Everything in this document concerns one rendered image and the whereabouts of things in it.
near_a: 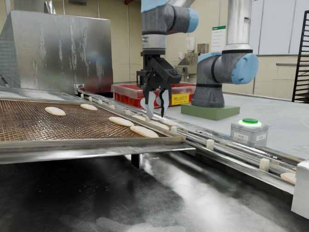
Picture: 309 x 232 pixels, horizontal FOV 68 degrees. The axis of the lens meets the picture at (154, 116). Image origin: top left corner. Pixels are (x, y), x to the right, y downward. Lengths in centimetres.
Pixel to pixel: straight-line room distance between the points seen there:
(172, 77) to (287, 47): 478
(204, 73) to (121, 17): 784
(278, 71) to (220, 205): 504
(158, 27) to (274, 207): 52
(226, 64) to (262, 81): 463
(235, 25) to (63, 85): 96
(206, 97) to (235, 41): 25
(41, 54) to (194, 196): 115
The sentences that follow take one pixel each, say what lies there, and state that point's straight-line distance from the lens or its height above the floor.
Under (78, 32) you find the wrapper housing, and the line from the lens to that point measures 145.
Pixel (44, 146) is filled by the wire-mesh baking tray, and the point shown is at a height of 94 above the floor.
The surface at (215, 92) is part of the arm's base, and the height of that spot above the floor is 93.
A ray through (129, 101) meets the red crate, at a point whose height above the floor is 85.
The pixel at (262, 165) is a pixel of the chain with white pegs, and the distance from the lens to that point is 51.
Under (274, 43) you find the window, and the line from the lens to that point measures 546.
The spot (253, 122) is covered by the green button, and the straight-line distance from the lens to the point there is 64.
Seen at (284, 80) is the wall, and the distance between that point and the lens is 534.
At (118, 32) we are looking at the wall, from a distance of 865.
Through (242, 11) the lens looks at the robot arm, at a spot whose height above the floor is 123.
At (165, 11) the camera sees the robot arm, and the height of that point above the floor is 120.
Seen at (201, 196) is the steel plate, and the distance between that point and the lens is 45.
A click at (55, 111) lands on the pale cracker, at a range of 65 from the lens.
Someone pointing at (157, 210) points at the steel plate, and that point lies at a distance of 41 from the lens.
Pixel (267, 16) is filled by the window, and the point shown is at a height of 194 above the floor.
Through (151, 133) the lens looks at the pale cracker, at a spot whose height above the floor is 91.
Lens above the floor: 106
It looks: 14 degrees down
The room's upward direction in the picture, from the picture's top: straight up
